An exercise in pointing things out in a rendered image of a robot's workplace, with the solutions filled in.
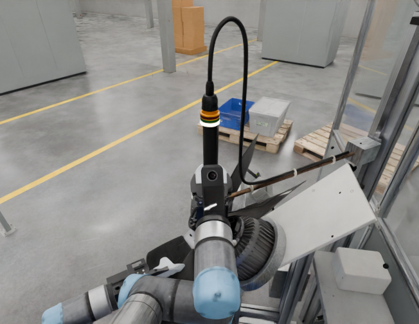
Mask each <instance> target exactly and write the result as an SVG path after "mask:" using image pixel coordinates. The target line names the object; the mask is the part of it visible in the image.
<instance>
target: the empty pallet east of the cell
mask: <svg viewBox="0 0 419 324"><path fill-rule="evenodd" d="M332 124H333V122H332V123H331V124H328V125H326V127H322V128H321V129H318V130H316V131H314V133H313V132H312V133H310V134H308V135H306V136H304V137H303V138H300V139H298V140H296V141H295V142H294V148H293V151H294V152H297V153H298V154H301V155H302V156H304V157H306V158H308V159H310V160H312V161H314V162H317V161H321V160H322V159H319V158H318V157H315V156H313V155H312V154H309V153H308V152H307V150H311V151H312V152H315V153H316V154H319V155H321V156H324V153H325V150H326V146H327V143H328V138H329V135H330V131H331V128H332Z"/></svg>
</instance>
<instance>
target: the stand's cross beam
mask: <svg viewBox="0 0 419 324"><path fill-rule="evenodd" d="M240 316H248V317H253V318H261V319H266V320H274V321H279V318H280V311H279V309H277V308H272V307H263V306H258V305H250V304H244V303H241V308H240Z"/></svg>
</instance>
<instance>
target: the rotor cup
mask: <svg viewBox="0 0 419 324"><path fill-rule="evenodd" d="M196 224H197V207H195V209H194V210H193V211H192V214H191V215H190V218H189V221H188V227H189V228H190V229H191V230H192V231H194V232H195V230H196ZM230 225H231V230H232V235H233V240H234V239H235V237H236V235H237V233H238V231H239V228H240V217H239V218H236V219H234V222H230Z"/></svg>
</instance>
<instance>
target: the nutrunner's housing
mask: <svg viewBox="0 0 419 324"><path fill-rule="evenodd" d="M201 109H202V110H203V111H207V112H213V111H217V110H218V98H217V95H216V94H215V93H214V83H213V81H212V82H208V81H207V82H206V93H205V94H204V95H203V97H202V106H201Z"/></svg>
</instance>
